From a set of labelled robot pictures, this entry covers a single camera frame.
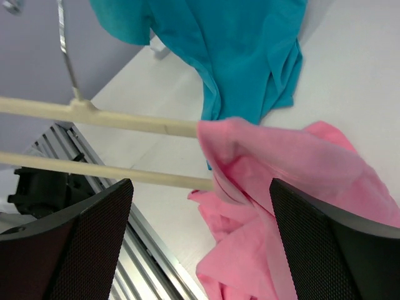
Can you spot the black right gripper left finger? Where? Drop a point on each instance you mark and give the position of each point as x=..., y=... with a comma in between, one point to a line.
x=70, y=254

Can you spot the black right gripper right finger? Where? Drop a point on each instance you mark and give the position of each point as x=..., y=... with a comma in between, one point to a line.
x=332, y=253

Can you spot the pink t shirt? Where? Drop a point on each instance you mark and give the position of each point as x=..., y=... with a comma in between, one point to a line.
x=248, y=260

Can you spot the cream hanger with metal hook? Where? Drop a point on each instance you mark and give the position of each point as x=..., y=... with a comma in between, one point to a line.
x=81, y=110

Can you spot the teal t shirt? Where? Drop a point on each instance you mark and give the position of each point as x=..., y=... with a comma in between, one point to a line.
x=247, y=53

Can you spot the white and metal clothes rack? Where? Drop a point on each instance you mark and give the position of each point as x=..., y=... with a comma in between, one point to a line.
x=159, y=49

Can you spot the aluminium mounting rail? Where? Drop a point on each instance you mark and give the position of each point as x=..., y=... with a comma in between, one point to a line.
x=145, y=268

